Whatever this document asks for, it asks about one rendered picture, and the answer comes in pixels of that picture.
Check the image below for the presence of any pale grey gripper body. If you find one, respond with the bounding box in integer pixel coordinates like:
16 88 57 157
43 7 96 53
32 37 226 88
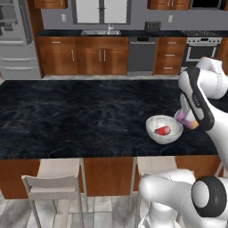
179 94 193 120

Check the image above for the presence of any white bowl with ice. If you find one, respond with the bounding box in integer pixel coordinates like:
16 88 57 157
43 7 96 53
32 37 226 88
145 114 184 145

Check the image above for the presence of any grey fridge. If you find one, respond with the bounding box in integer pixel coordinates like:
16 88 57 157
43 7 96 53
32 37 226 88
0 0 43 81

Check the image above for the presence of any purple and orange soda can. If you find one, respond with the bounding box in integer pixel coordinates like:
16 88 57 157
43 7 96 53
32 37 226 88
174 109 200 131

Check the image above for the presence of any red soda can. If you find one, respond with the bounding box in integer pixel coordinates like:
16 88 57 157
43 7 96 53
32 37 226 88
153 125 173 136

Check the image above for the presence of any wooden drawer stack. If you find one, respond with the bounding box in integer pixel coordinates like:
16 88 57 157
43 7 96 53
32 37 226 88
152 37 187 76

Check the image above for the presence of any steel oven with hob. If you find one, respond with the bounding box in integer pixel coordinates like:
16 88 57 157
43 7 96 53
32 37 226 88
181 29 228 68

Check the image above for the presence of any pale bar stool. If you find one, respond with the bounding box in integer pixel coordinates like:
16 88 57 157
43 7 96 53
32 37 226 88
129 156 180 228
20 158 89 228

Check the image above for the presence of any grey dishwasher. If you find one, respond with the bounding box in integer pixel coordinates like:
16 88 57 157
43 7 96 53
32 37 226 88
127 36 158 73

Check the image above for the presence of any narrow wooden base cupboard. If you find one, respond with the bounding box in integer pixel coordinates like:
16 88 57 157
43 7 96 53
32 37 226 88
217 37 228 76

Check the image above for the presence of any dark toaster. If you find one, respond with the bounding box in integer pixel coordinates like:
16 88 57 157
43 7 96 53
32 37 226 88
143 20 162 32

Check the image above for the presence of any black microwave oven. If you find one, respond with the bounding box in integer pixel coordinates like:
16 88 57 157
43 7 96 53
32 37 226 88
189 0 228 11

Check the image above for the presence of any wooden base cupboard run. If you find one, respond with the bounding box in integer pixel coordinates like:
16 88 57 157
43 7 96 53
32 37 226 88
37 36 130 76

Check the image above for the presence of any steel tap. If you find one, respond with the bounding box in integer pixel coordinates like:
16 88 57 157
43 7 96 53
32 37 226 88
107 20 116 33

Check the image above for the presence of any wooden island with dark top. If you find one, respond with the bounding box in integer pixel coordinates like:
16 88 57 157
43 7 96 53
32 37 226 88
0 78 228 200

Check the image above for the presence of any steel sink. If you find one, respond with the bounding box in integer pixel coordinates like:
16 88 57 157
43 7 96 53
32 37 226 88
80 28 122 37

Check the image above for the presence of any wooden wall cupboard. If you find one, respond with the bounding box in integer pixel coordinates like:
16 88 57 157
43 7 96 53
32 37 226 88
147 0 191 11
33 0 69 10

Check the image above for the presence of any window with grey frame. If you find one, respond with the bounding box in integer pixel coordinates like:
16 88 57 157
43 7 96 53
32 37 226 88
70 0 133 26

